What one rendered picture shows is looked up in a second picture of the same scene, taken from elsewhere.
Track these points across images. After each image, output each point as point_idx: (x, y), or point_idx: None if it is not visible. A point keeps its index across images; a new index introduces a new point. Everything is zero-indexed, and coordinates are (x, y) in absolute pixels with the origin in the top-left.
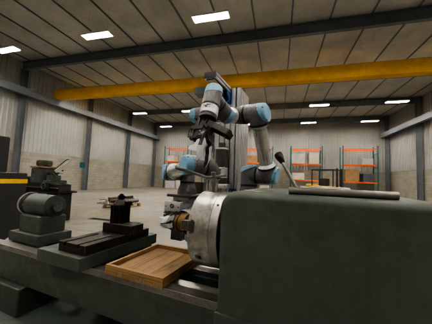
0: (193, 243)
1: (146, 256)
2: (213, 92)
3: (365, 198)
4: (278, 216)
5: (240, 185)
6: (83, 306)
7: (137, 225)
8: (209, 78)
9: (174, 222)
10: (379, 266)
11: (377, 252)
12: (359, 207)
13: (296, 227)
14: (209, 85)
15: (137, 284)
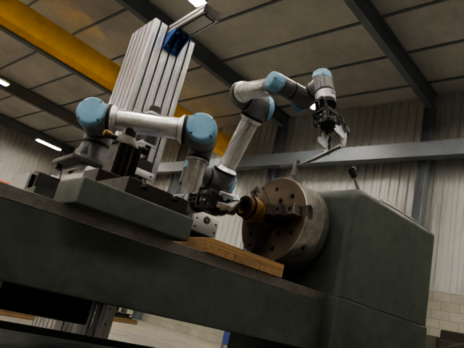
0: (308, 231)
1: None
2: (333, 82)
3: None
4: (384, 219)
5: None
6: (144, 308)
7: None
8: (210, 16)
9: (253, 204)
10: (415, 262)
11: (415, 254)
12: (413, 224)
13: (390, 229)
14: (329, 72)
15: (247, 271)
